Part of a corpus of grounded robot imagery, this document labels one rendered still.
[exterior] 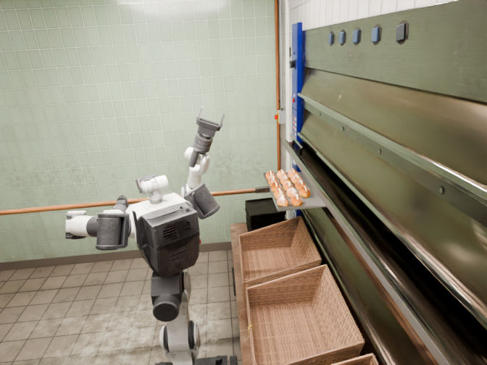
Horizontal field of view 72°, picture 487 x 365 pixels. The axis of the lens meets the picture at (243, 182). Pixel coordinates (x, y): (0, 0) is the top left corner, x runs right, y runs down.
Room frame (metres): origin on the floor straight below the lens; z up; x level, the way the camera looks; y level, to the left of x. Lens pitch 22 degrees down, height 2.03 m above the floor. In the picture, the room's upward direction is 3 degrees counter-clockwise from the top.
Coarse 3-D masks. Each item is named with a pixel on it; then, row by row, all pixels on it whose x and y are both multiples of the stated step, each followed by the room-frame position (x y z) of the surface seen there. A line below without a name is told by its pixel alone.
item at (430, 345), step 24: (312, 168) 1.67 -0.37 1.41; (336, 192) 1.36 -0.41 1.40; (336, 216) 1.13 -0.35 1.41; (360, 216) 1.13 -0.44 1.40; (384, 240) 0.95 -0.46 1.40; (408, 264) 0.82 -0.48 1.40; (408, 288) 0.71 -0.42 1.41; (432, 288) 0.71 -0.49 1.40; (408, 312) 0.62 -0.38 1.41; (432, 312) 0.62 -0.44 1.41; (456, 312) 0.63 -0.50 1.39; (456, 336) 0.55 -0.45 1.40; (480, 336) 0.55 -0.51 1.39; (480, 360) 0.49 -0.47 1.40
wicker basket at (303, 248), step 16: (288, 224) 2.16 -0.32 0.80; (304, 224) 2.05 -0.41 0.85; (240, 240) 2.07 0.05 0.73; (272, 240) 2.16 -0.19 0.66; (288, 240) 2.17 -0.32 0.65; (304, 240) 1.94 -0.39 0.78; (240, 256) 2.06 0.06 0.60; (256, 256) 2.07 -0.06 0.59; (272, 256) 2.06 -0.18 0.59; (288, 256) 2.05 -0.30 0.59; (304, 256) 1.86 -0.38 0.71; (320, 256) 1.66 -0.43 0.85; (256, 272) 1.89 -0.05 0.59; (272, 272) 1.88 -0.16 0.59; (288, 272) 1.62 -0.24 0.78
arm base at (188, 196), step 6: (198, 186) 1.45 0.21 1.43; (204, 186) 1.47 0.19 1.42; (192, 192) 1.43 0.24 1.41; (186, 198) 1.42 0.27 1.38; (192, 204) 1.42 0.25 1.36; (198, 210) 1.41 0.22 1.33; (216, 210) 1.42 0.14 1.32; (198, 216) 1.40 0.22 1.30; (204, 216) 1.40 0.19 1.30; (210, 216) 1.42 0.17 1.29
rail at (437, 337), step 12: (288, 144) 2.06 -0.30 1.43; (312, 180) 1.47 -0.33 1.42; (324, 192) 1.30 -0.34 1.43; (336, 204) 1.17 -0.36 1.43; (360, 240) 0.92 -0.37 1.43; (372, 252) 0.84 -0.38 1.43; (384, 264) 0.78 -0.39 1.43; (384, 276) 0.75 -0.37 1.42; (396, 288) 0.69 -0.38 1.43; (408, 300) 0.64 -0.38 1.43; (420, 312) 0.60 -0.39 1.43; (420, 324) 0.57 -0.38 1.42; (432, 324) 0.56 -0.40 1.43; (432, 336) 0.53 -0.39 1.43; (444, 348) 0.50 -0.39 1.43; (456, 360) 0.47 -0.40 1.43
